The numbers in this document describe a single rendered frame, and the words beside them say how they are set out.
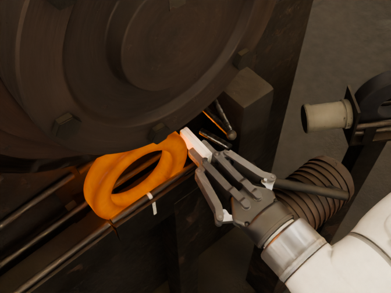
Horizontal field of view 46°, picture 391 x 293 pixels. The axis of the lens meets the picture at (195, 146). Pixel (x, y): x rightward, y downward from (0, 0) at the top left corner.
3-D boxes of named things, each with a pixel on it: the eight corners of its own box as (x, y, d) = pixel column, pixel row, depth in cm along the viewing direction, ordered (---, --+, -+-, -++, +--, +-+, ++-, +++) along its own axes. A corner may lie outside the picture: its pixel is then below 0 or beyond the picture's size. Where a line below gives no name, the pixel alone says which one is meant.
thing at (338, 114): (299, 117, 96) (302, 98, 92) (342, 111, 96) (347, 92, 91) (305, 139, 93) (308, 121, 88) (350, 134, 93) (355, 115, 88)
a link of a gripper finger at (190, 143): (208, 164, 78) (204, 167, 78) (182, 138, 81) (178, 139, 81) (209, 155, 76) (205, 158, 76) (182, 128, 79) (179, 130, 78)
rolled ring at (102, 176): (188, 114, 70) (174, 102, 71) (82, 179, 63) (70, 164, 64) (189, 179, 85) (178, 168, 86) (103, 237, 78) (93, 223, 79)
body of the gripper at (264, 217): (255, 258, 72) (216, 216, 76) (292, 228, 75) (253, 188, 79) (263, 242, 66) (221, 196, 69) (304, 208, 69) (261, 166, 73)
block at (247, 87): (201, 152, 100) (202, 74, 81) (228, 134, 103) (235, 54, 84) (234, 184, 95) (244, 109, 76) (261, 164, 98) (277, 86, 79)
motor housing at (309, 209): (234, 282, 140) (251, 193, 97) (284, 239, 148) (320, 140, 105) (264, 315, 134) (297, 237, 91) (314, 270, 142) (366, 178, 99)
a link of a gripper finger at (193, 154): (211, 171, 77) (198, 181, 76) (192, 151, 79) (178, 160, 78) (212, 167, 76) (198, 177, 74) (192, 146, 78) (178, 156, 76)
